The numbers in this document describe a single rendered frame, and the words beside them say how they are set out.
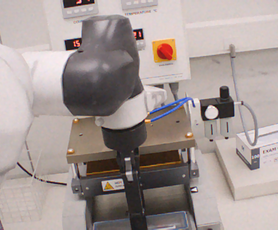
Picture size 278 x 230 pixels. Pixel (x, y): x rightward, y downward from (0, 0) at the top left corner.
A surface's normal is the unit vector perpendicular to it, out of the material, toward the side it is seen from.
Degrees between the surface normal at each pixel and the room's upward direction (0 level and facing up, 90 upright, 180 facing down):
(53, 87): 81
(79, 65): 36
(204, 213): 41
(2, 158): 113
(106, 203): 0
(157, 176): 90
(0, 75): 62
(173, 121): 0
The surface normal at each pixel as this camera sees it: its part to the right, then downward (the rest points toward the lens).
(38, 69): -0.34, -0.35
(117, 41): 0.77, -0.14
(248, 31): 0.07, 0.42
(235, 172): -0.12, -0.90
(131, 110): 0.48, 0.32
